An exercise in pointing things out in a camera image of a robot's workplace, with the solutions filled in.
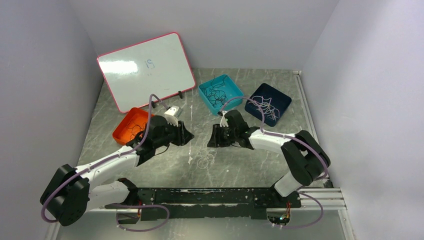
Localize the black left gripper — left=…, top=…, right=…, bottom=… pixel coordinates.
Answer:
left=153, top=117, right=194, bottom=148

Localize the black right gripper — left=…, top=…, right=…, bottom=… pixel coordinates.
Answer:
left=207, top=123, right=238, bottom=148

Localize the black thin cable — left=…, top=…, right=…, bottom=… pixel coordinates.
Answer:
left=202, top=75, right=233, bottom=108

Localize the dark cable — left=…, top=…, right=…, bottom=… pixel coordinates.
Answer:
left=125, top=119, right=148, bottom=140

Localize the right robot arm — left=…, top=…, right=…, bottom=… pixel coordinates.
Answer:
left=207, top=109, right=331, bottom=207

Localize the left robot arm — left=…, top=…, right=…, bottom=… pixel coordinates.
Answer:
left=40, top=115, right=195, bottom=227

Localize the teal square tray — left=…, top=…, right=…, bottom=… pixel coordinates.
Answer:
left=198, top=74, right=244, bottom=116

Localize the orange square tray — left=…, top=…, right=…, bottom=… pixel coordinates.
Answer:
left=112, top=107, right=149, bottom=145

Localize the dark blue square tray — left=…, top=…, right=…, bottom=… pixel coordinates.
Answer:
left=244, top=83, right=292, bottom=127

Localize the pink framed whiteboard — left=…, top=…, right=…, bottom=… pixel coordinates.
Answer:
left=97, top=32, right=196, bottom=113

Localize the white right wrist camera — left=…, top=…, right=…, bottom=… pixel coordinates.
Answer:
left=218, top=110, right=229, bottom=128

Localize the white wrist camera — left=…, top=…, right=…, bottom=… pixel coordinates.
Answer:
left=163, top=106, right=183, bottom=127
left=218, top=110, right=229, bottom=128

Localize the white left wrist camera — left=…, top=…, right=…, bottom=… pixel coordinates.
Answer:
left=163, top=106, right=183, bottom=127

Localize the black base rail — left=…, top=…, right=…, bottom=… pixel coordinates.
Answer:
left=118, top=178, right=301, bottom=221

